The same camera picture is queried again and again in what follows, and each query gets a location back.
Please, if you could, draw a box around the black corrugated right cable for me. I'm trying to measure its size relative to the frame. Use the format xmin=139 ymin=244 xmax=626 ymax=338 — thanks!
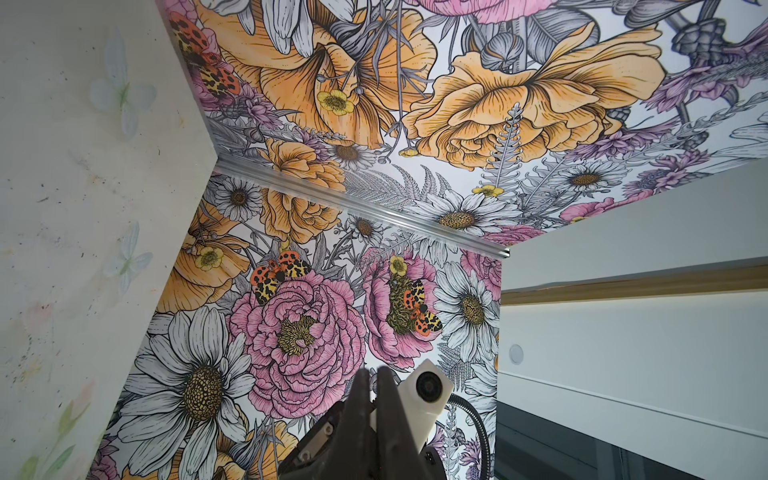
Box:
xmin=446 ymin=392 xmax=493 ymax=480

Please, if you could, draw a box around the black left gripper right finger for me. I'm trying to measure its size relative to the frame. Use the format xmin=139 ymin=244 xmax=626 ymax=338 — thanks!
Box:
xmin=376 ymin=366 xmax=446 ymax=480

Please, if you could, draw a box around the aluminium corner post right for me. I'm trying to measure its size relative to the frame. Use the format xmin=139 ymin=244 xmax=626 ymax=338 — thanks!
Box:
xmin=214 ymin=153 xmax=510 ymax=260

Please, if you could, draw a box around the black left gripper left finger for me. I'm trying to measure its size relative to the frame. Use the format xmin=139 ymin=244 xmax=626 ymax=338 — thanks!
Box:
xmin=278 ymin=369 xmax=371 ymax=480

